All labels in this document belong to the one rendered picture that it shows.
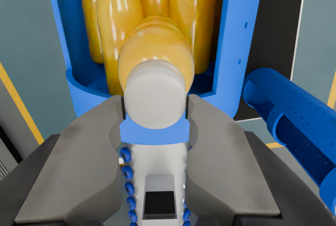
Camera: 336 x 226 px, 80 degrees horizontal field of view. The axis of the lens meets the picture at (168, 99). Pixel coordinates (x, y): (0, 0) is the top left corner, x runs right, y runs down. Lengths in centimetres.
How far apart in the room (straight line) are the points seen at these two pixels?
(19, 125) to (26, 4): 97
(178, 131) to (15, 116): 187
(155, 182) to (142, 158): 10
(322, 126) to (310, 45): 93
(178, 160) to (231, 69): 50
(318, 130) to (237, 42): 77
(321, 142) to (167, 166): 58
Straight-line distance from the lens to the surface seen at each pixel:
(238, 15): 24
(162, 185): 73
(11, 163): 219
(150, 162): 71
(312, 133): 98
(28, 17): 167
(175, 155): 69
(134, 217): 85
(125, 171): 68
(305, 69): 187
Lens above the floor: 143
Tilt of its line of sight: 62 degrees down
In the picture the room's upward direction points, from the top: 176 degrees clockwise
